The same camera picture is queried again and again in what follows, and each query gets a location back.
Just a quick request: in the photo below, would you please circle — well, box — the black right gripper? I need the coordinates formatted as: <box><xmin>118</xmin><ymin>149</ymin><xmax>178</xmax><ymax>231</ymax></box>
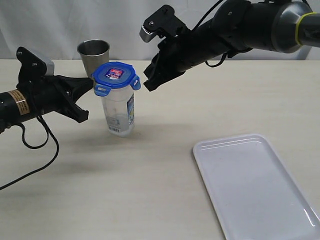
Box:
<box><xmin>143</xmin><ymin>28</ymin><xmax>215</xmax><ymax>92</ymax></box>

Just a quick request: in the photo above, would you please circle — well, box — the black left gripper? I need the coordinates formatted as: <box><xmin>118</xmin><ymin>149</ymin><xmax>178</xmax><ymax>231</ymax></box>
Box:
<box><xmin>16</xmin><ymin>75</ymin><xmax>94</xmax><ymax>123</ymax></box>

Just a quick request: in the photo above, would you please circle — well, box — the blue plastic container lid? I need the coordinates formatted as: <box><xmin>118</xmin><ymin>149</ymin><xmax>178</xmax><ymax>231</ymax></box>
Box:
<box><xmin>91</xmin><ymin>61</ymin><xmax>141</xmax><ymax>97</ymax></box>

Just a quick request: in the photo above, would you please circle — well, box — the clear plastic tall container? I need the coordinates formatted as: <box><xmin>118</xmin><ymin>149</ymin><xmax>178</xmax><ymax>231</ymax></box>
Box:
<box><xmin>101</xmin><ymin>85</ymin><xmax>135</xmax><ymax>137</ymax></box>

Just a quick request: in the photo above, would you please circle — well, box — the stainless steel cup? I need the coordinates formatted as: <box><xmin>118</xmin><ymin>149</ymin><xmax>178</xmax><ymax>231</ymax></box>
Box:
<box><xmin>77</xmin><ymin>39</ymin><xmax>110</xmax><ymax>78</ymax></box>

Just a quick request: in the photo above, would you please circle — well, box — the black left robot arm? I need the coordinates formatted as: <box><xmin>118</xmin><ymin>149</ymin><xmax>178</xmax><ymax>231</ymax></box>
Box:
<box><xmin>0</xmin><ymin>75</ymin><xmax>94</xmax><ymax>133</ymax></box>

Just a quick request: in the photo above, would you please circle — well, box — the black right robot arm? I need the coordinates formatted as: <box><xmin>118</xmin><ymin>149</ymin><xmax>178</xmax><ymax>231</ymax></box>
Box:
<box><xmin>139</xmin><ymin>0</ymin><xmax>320</xmax><ymax>91</ymax></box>

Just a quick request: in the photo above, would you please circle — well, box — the white backdrop curtain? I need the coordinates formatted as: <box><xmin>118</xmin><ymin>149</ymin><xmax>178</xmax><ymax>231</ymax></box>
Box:
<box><xmin>0</xmin><ymin>0</ymin><xmax>320</xmax><ymax>61</ymax></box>

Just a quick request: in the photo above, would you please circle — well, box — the white rectangular tray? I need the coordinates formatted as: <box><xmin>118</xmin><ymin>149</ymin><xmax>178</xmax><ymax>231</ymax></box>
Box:
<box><xmin>192</xmin><ymin>133</ymin><xmax>320</xmax><ymax>240</ymax></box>

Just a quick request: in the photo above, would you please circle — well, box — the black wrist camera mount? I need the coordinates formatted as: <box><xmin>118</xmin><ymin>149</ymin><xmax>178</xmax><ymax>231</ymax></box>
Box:
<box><xmin>16</xmin><ymin>46</ymin><xmax>55</xmax><ymax>84</ymax></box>

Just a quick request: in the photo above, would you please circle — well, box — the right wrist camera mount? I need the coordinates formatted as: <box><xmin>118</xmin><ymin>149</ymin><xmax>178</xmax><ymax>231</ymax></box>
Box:
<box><xmin>139</xmin><ymin>4</ymin><xmax>189</xmax><ymax>43</ymax></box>

